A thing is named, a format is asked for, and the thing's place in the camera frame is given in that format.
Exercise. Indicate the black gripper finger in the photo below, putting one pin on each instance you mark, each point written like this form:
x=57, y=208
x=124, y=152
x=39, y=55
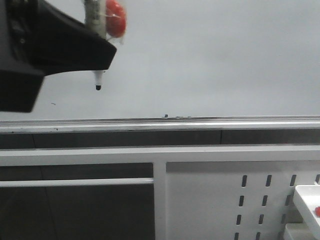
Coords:
x=38, y=40

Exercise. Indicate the white whiteboard marker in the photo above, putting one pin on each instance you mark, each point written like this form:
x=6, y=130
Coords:
x=95, y=19

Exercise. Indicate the red round magnet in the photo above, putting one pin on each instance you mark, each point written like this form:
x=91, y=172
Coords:
x=115, y=20

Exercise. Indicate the white perforated pegboard panel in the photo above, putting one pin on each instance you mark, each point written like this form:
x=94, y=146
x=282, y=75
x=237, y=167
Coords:
x=234, y=200

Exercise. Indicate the white upper marker tray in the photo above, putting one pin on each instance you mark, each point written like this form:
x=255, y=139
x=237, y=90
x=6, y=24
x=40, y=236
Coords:
x=306, y=199

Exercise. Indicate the white lower tray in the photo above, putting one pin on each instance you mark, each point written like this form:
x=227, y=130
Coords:
x=297, y=231

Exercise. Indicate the red capped marker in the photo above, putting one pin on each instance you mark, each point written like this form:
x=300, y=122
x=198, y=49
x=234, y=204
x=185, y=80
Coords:
x=317, y=211

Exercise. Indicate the whiteboard with aluminium frame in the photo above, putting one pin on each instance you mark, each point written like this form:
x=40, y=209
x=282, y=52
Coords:
x=246, y=62

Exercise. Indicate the white metal stand frame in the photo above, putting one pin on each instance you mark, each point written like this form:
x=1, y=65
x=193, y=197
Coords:
x=105, y=193

